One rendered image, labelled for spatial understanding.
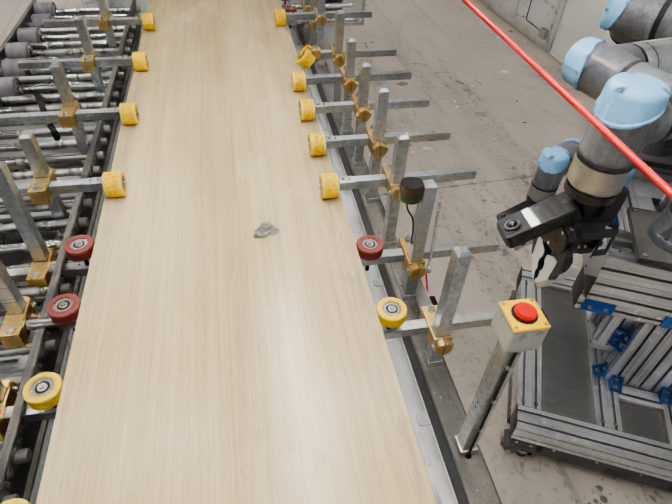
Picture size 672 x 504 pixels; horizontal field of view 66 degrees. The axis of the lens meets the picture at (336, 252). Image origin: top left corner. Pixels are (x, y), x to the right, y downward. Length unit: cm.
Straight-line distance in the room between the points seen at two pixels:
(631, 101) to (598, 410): 161
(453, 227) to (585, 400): 128
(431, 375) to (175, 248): 81
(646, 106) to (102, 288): 126
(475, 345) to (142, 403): 165
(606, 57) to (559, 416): 149
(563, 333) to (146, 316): 170
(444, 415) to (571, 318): 117
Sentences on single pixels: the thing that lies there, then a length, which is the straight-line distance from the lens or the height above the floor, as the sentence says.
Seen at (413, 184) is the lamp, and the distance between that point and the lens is 135.
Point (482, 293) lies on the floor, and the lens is 272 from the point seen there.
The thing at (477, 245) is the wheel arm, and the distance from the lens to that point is 165.
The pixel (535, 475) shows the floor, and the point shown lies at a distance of 225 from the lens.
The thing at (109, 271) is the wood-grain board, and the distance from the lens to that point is 153.
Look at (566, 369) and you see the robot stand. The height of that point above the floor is 21.
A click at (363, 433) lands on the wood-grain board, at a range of 115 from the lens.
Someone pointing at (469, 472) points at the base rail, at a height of 70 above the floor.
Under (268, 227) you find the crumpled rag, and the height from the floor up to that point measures 92.
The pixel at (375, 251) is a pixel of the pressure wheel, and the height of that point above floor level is 91.
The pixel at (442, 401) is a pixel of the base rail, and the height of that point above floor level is 70.
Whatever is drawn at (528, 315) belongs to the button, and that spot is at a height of 123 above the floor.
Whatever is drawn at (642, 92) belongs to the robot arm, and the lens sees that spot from 74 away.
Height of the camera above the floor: 193
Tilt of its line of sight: 44 degrees down
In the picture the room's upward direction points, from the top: 3 degrees clockwise
